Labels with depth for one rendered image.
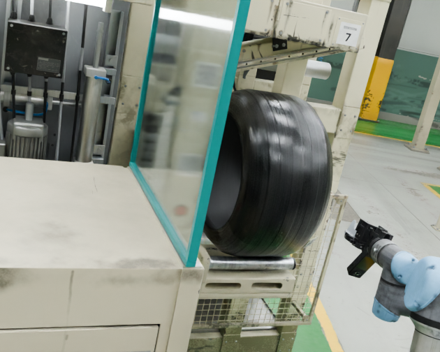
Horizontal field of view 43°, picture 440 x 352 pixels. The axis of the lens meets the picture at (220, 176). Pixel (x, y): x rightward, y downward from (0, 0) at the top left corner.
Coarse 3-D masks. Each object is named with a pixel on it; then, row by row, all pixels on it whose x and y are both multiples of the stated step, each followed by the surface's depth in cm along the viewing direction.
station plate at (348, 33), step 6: (342, 24) 207; (348, 24) 208; (354, 24) 208; (342, 30) 208; (348, 30) 208; (354, 30) 209; (342, 36) 209; (348, 36) 209; (354, 36) 210; (336, 42) 209; (342, 42) 209; (348, 42) 210; (354, 42) 211
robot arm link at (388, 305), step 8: (384, 280) 147; (384, 288) 147; (392, 288) 146; (400, 288) 146; (376, 296) 149; (384, 296) 147; (392, 296) 146; (400, 296) 146; (376, 304) 149; (384, 304) 147; (392, 304) 146; (400, 304) 146; (376, 312) 149; (384, 312) 147; (392, 312) 147; (400, 312) 147; (408, 312) 147; (384, 320) 148; (392, 320) 147
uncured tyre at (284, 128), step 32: (256, 96) 181; (288, 96) 189; (224, 128) 215; (256, 128) 172; (288, 128) 173; (320, 128) 179; (224, 160) 221; (256, 160) 169; (288, 160) 169; (320, 160) 174; (224, 192) 221; (256, 192) 169; (288, 192) 170; (320, 192) 174; (224, 224) 213; (256, 224) 172; (288, 224) 175; (256, 256) 192
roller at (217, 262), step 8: (216, 256) 187; (224, 256) 188; (232, 256) 190; (240, 256) 191; (248, 256) 192; (216, 264) 186; (224, 264) 187; (232, 264) 188; (240, 264) 189; (248, 264) 190; (256, 264) 191; (264, 264) 192; (272, 264) 194; (280, 264) 195; (288, 264) 196
